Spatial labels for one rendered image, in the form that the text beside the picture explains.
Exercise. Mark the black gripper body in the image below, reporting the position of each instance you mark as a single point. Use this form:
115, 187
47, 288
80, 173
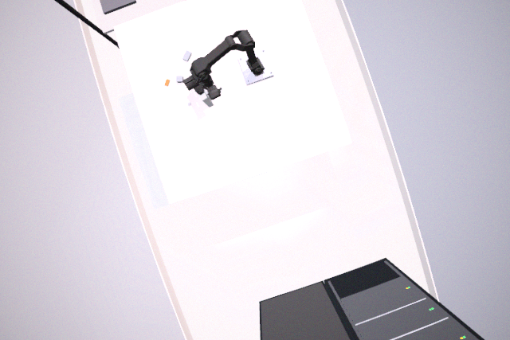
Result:
214, 93

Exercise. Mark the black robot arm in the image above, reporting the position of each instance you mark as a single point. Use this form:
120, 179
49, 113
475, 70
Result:
200, 69

